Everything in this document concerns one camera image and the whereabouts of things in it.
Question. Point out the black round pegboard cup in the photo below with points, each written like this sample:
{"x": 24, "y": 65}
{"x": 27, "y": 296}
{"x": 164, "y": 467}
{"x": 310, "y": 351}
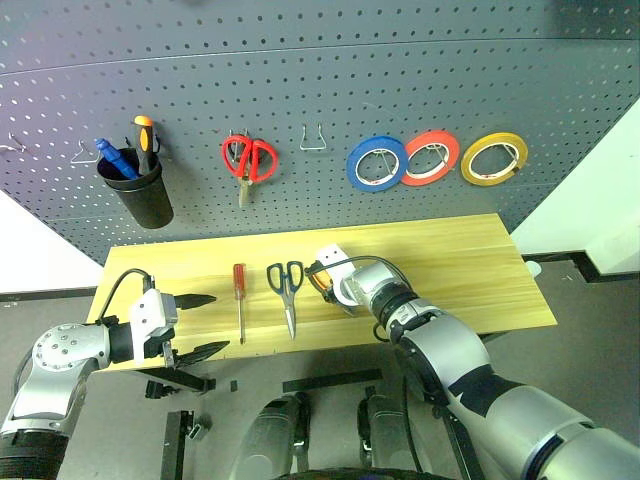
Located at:
{"x": 142, "y": 195}

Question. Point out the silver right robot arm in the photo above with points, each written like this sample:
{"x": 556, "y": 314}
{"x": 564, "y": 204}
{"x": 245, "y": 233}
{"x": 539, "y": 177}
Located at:
{"x": 480, "y": 380}

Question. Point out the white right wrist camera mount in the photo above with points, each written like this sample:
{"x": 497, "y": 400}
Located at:
{"x": 334, "y": 256}

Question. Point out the blue tape roll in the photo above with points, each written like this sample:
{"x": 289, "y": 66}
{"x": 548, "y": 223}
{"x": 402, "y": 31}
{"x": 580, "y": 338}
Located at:
{"x": 354, "y": 167}

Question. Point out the small white round object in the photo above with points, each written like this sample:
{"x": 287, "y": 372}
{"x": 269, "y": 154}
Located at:
{"x": 532, "y": 267}

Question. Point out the orange and black screwdriver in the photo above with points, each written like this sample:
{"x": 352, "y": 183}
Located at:
{"x": 144, "y": 145}

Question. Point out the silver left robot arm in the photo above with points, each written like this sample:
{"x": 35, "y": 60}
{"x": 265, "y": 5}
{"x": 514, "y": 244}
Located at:
{"x": 55, "y": 360}

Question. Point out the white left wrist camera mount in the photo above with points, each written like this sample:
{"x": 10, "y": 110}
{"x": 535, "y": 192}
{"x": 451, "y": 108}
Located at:
{"x": 147, "y": 320}

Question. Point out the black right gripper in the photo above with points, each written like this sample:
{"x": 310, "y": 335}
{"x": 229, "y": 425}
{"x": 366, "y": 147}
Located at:
{"x": 328, "y": 294}

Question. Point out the dark grey metal pegboard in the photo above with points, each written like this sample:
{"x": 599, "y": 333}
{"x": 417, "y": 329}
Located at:
{"x": 300, "y": 75}

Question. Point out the blue marker pen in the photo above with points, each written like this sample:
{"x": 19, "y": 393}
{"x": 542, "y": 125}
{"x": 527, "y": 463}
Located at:
{"x": 116, "y": 159}

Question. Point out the yellow tape roll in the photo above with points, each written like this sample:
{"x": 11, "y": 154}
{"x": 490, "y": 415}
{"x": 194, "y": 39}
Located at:
{"x": 470, "y": 162}

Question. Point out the orange tape roll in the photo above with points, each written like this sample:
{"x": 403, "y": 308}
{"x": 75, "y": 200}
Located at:
{"x": 317, "y": 276}

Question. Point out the red tape roll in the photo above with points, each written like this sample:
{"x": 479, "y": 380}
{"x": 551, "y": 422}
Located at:
{"x": 450, "y": 145}

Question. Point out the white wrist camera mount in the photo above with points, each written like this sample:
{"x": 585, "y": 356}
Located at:
{"x": 147, "y": 320}
{"x": 334, "y": 256}

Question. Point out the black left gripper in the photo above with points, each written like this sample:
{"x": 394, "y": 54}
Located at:
{"x": 168, "y": 352}

